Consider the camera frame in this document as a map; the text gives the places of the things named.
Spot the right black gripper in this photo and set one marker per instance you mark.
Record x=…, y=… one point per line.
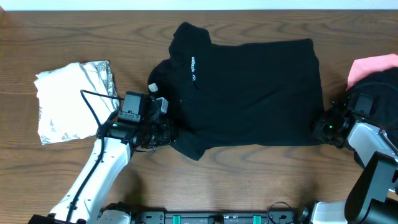
x=318, y=132

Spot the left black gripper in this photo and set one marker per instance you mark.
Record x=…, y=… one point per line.
x=165, y=139

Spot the black t-shirt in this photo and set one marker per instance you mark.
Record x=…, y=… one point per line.
x=259, y=93

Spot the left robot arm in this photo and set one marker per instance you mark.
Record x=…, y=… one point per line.
x=115, y=145

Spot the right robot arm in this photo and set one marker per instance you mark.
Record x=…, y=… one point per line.
x=368, y=201

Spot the black clothes pile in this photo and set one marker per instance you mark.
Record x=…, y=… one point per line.
x=379, y=93

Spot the pink garment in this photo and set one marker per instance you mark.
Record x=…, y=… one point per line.
x=364, y=67

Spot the white patterned folded cloth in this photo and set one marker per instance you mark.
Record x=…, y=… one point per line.
x=63, y=112

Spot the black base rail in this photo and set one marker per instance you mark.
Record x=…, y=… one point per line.
x=139, y=214

